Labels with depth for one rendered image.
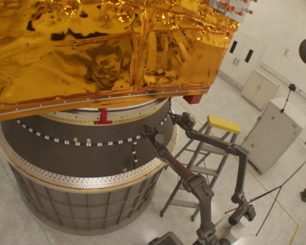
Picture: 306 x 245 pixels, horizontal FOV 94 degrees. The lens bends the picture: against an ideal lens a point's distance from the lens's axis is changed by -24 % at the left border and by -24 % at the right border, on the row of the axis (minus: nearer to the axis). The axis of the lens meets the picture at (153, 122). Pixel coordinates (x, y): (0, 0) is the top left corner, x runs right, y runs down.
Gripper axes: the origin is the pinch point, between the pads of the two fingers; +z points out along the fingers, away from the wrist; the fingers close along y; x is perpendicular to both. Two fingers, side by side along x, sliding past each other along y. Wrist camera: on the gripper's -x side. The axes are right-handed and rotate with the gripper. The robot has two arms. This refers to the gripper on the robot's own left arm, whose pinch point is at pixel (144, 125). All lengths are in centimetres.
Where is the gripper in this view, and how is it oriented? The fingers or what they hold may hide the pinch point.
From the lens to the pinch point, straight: 131.8
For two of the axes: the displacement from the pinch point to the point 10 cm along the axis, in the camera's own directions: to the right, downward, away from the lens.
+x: -3.6, 6.4, 6.8
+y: -7.6, 2.2, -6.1
